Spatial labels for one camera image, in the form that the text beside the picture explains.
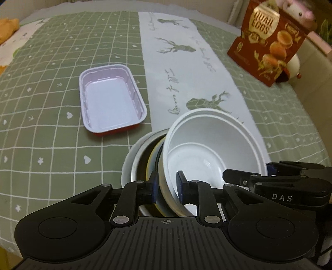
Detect white printed cloth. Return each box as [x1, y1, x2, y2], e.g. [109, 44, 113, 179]
[0, 22, 43, 76]

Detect pink plush toy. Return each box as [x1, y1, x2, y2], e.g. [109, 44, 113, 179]
[276, 0, 318, 32]

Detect yellow-rimmed white bowl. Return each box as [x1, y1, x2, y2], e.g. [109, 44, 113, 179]
[146, 137, 177, 217]

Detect red printed carton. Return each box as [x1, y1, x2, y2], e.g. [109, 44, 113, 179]
[227, 0, 310, 87]

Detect pale pink box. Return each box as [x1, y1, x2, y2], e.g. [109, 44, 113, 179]
[307, 31, 332, 56]

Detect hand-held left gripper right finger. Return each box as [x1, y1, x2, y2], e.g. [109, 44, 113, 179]
[176, 170, 256, 227]

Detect green plant leaves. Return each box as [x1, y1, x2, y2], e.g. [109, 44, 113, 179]
[320, 19, 332, 45]

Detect stainless steel bowl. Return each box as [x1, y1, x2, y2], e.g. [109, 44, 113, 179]
[130, 131, 166, 217]

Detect white plastic bowl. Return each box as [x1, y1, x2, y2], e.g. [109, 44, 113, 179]
[162, 108, 267, 217]

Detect lilac rectangular tray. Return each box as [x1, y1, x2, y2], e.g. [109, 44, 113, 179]
[78, 64, 148, 141]

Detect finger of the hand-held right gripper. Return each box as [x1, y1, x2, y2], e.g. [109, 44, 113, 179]
[266, 160, 326, 179]
[222, 169, 263, 193]

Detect white deer-print table runner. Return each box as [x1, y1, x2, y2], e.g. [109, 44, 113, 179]
[137, 11, 260, 137]

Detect orange cloth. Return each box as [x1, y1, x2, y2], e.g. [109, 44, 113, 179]
[0, 18, 20, 44]

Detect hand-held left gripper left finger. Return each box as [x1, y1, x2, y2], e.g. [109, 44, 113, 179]
[70, 170, 159, 228]

